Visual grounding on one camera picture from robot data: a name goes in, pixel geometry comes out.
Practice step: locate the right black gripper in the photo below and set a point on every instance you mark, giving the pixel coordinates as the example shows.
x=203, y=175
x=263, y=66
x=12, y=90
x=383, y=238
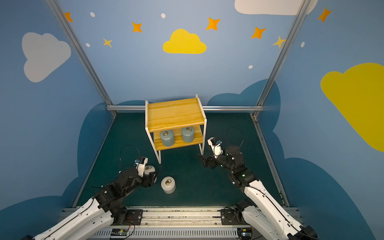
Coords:
x=212, y=161

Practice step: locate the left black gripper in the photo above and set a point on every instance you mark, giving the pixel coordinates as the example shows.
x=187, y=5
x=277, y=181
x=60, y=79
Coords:
x=148, y=179

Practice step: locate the white tea canister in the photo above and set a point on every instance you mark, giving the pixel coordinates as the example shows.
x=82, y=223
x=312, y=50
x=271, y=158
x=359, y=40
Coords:
x=149, y=169
x=168, y=185

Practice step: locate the grey-blue tea canister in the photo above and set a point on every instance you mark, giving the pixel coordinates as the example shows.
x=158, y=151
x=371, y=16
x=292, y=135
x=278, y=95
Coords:
x=167, y=138
x=188, y=134

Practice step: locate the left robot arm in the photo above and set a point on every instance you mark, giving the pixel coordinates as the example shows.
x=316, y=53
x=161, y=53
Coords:
x=104, y=209

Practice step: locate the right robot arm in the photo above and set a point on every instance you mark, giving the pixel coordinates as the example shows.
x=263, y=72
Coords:
x=265, y=214

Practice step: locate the wooden two-tier shelf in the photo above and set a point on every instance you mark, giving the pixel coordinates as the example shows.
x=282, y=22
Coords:
x=175, y=115

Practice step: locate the left controller board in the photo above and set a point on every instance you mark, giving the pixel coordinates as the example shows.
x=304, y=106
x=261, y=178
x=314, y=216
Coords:
x=119, y=234

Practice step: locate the controller board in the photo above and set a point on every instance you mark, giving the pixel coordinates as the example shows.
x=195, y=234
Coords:
x=244, y=233
x=119, y=234

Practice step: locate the right controller board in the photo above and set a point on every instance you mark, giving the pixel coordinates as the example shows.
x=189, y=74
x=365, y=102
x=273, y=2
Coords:
x=244, y=233

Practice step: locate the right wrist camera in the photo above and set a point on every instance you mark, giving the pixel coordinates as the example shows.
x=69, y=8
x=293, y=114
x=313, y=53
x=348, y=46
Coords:
x=216, y=146

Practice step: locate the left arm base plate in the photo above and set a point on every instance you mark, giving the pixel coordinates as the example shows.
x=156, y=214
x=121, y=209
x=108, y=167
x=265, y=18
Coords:
x=129, y=216

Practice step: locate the aluminium mounting rail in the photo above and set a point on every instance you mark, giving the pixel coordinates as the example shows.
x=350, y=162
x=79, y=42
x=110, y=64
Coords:
x=178, y=216

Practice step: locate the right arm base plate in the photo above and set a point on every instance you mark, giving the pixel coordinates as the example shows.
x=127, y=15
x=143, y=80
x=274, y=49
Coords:
x=231, y=216

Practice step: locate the rear aluminium frame bar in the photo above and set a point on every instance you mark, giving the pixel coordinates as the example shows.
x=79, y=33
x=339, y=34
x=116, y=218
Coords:
x=205, y=108

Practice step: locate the left aluminium frame post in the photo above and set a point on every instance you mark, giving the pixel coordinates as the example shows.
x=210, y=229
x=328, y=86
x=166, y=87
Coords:
x=59, y=14

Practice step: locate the aluminium frame post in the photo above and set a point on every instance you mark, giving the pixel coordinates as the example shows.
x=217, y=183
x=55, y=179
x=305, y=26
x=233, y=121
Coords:
x=290, y=38
x=59, y=14

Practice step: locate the right aluminium frame post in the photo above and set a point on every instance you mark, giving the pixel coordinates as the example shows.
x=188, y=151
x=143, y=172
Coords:
x=290, y=38

